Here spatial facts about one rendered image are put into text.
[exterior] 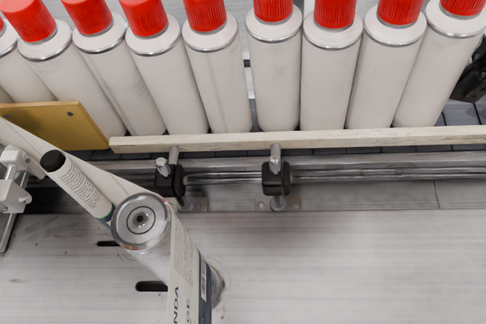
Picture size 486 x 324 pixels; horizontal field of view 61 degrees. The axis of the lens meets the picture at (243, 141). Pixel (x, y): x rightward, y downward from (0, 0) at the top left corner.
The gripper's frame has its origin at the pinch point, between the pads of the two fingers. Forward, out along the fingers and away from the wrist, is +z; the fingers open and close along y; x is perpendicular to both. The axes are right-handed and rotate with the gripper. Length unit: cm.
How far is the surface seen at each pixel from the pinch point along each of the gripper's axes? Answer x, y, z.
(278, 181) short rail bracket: -18.2, 9.5, 9.1
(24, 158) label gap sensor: -41.6, 10.8, 8.8
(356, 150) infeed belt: -8.5, 3.9, 9.8
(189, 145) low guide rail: -27.1, 4.3, 13.3
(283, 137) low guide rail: -17.4, 3.9, 9.3
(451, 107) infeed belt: 2.5, -1.6, 5.8
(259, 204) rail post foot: -17.6, 8.4, 18.0
